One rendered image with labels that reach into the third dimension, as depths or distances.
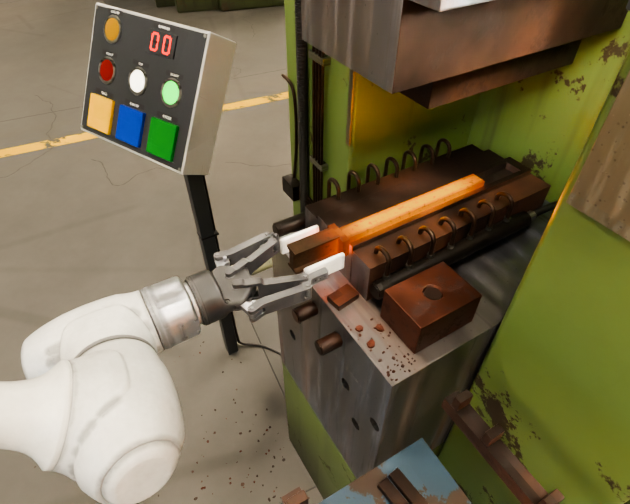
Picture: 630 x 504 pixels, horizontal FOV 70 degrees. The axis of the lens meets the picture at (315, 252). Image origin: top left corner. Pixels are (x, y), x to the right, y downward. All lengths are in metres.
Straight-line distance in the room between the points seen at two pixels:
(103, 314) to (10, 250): 2.00
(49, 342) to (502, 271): 0.70
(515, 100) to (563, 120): 0.11
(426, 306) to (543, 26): 0.39
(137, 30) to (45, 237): 1.65
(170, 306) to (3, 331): 1.64
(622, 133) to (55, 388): 0.58
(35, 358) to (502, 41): 0.67
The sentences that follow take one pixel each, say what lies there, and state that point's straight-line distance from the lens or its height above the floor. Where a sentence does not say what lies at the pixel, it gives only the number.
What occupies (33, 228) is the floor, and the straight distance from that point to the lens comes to 2.68.
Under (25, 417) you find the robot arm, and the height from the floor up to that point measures 1.11.
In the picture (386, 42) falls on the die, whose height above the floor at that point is 1.32.
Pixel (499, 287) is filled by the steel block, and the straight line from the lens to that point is 0.83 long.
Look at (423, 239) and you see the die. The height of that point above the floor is 0.99.
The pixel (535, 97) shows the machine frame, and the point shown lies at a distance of 1.02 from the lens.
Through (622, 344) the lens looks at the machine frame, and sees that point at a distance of 0.64.
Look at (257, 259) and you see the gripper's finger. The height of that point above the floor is 1.00.
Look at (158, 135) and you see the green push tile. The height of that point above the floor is 1.02.
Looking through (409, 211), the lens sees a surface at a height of 1.01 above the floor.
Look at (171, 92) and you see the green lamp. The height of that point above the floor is 1.09.
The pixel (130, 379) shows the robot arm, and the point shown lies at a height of 1.09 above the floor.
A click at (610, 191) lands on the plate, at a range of 0.54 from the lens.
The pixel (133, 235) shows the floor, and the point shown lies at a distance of 2.41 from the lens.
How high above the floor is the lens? 1.49
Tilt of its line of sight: 44 degrees down
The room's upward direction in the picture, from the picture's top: straight up
